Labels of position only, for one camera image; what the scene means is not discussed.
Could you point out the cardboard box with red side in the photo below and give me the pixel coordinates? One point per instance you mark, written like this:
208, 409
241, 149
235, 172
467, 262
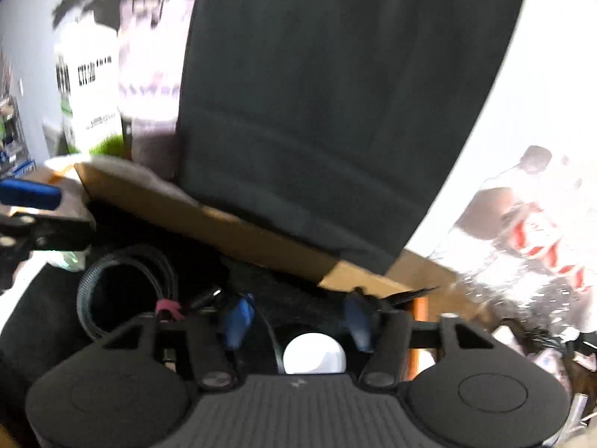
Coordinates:
154, 205

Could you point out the black fabric chair back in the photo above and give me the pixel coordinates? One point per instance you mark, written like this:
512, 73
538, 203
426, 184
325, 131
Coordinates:
326, 102

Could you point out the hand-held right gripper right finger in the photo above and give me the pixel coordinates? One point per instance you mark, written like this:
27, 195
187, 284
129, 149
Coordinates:
359, 329

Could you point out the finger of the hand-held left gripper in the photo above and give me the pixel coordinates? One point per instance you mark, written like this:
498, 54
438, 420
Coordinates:
28, 194
51, 232

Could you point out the black cloth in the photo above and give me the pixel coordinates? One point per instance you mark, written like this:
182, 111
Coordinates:
298, 294

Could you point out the white round lid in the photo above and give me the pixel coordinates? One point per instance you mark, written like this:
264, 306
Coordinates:
315, 354

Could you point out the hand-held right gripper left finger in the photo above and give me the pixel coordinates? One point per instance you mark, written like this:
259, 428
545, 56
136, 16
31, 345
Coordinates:
239, 322

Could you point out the white milk carton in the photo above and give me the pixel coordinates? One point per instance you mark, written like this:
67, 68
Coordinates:
88, 93

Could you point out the purple ceramic vase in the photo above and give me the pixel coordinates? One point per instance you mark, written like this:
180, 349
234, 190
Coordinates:
149, 79

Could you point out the pack of water bottles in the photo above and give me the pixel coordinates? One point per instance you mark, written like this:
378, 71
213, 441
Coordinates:
527, 228

